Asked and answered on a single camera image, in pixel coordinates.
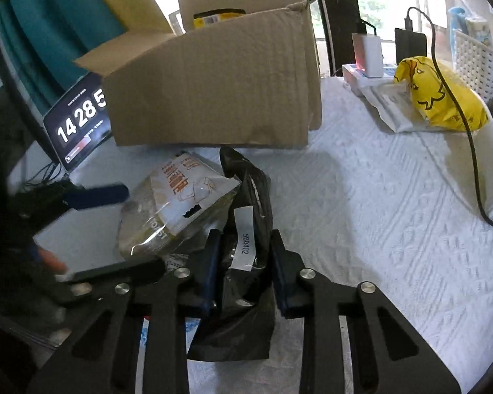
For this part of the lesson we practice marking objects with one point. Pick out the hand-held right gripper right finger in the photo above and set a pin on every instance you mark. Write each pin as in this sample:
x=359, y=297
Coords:
x=279, y=271

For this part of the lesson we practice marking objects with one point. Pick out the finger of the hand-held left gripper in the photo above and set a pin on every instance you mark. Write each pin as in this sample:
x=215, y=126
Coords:
x=119, y=271
x=98, y=197

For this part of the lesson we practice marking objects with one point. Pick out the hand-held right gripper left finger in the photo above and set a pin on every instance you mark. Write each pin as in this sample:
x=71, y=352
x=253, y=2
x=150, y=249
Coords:
x=211, y=262

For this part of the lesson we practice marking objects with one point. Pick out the black snack packet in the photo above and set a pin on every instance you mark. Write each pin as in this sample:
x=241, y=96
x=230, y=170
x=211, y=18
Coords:
x=246, y=197

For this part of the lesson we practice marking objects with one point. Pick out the beige toast bread packet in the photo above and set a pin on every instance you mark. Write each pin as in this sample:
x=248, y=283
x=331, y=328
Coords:
x=176, y=197

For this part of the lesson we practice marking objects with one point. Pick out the cardboard box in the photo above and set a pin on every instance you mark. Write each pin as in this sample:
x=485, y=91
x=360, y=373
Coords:
x=213, y=90

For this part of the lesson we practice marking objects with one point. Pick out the black tablet clock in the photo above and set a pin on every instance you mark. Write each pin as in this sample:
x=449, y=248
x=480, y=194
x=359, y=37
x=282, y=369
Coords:
x=78, y=131

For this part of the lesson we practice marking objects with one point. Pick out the white textured tablecloth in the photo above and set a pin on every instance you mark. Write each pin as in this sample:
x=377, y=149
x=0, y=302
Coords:
x=374, y=213

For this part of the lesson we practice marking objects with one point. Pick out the teal curtain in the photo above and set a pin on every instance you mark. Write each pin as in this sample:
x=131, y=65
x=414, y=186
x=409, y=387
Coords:
x=53, y=28

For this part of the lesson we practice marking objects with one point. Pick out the white power strip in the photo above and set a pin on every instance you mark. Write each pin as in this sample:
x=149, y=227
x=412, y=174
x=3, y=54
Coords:
x=353, y=74

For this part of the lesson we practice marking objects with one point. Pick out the yellow orange snack packet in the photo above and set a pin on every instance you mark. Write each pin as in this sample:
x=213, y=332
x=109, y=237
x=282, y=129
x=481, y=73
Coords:
x=217, y=18

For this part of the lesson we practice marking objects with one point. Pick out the white charger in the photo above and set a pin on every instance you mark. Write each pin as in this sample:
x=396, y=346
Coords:
x=367, y=55

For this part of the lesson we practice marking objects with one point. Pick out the yellow plastic bag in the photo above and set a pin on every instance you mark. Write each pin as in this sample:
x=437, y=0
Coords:
x=439, y=98

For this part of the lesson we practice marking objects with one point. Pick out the black power bank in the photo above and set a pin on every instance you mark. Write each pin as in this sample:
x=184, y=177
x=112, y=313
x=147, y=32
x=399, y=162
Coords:
x=411, y=45

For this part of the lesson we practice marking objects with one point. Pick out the white plastic basket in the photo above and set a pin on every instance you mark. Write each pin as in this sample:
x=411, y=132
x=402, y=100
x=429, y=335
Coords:
x=476, y=65

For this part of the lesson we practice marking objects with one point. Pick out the blue white carton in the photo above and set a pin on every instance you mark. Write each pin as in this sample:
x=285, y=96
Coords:
x=472, y=22

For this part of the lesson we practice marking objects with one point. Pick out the black window frame post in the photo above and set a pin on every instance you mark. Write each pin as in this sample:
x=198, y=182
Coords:
x=337, y=28

